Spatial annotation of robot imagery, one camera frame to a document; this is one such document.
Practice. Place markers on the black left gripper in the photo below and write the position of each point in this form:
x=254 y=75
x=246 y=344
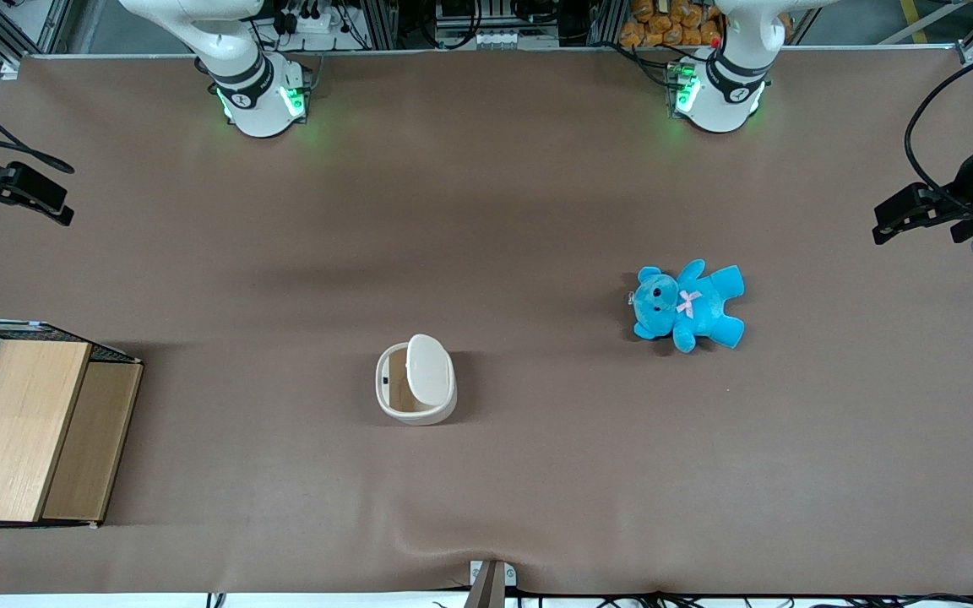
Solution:
x=957 y=205

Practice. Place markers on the white trash can lid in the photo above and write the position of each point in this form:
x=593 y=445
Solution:
x=429 y=369

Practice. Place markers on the white trash can body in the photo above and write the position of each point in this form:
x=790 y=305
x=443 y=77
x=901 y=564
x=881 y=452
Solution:
x=419 y=417

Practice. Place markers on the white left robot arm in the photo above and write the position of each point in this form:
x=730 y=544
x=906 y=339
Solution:
x=719 y=93

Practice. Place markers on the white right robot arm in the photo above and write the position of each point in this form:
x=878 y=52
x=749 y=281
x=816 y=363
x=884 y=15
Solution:
x=258 y=101

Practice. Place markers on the blue teddy bear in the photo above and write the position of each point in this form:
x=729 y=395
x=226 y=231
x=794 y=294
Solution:
x=693 y=306

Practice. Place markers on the orange snack bags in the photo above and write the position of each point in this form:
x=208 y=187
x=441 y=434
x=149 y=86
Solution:
x=664 y=25

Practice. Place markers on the white power strip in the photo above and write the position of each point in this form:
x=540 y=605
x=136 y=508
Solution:
x=313 y=21

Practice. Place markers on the brown table cover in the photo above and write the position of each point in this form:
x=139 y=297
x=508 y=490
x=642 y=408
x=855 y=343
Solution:
x=537 y=473

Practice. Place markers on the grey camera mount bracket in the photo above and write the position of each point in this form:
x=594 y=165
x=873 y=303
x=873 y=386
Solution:
x=491 y=583

